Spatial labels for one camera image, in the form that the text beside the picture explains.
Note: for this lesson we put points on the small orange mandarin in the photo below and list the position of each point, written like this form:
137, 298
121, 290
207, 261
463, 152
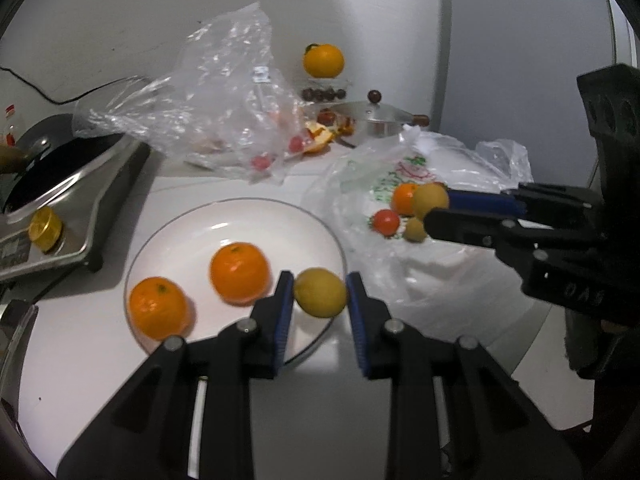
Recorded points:
402, 199

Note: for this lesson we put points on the yellow round object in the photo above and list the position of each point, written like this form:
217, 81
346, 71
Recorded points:
45, 230

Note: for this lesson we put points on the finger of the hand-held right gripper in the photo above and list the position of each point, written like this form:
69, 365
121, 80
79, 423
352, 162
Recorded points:
465, 227
480, 201

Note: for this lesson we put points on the stainless steel pot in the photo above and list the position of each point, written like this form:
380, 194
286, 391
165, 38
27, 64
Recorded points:
380, 130

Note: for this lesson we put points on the large orange with leaf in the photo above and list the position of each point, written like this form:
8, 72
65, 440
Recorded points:
324, 61

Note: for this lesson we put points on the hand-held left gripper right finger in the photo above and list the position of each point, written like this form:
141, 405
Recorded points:
358, 320

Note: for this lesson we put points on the person's right forearm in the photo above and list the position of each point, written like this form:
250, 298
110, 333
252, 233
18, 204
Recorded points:
582, 345

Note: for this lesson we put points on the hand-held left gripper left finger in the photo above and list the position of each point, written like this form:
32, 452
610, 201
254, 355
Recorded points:
282, 312

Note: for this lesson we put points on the red cherry tomato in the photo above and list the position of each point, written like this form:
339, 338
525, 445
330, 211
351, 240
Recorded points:
386, 221
297, 144
261, 162

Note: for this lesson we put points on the clear plastic bag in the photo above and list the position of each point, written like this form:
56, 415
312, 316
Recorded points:
210, 90

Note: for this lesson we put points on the yellow round fruit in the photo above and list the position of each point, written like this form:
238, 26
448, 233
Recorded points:
320, 292
429, 199

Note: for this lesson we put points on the orange peel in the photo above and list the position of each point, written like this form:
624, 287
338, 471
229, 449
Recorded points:
320, 135

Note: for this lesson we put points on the black frying pan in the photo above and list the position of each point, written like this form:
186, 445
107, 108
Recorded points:
45, 135

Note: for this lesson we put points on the white printed plastic bag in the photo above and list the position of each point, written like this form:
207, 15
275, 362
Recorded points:
450, 165

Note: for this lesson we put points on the clear bottle red label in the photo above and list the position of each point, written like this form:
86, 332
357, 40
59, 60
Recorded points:
9, 125

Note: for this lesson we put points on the steel pot lid wooden knob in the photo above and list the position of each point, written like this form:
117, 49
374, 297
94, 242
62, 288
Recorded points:
372, 110

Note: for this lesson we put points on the white round plate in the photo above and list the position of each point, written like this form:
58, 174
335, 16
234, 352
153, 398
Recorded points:
200, 240

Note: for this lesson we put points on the single dark red fruit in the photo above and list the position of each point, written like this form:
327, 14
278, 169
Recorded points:
327, 117

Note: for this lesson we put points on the small green-yellow fruit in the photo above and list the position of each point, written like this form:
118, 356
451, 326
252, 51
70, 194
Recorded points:
414, 230

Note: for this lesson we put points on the silver induction cooker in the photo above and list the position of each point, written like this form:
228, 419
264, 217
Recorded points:
105, 200

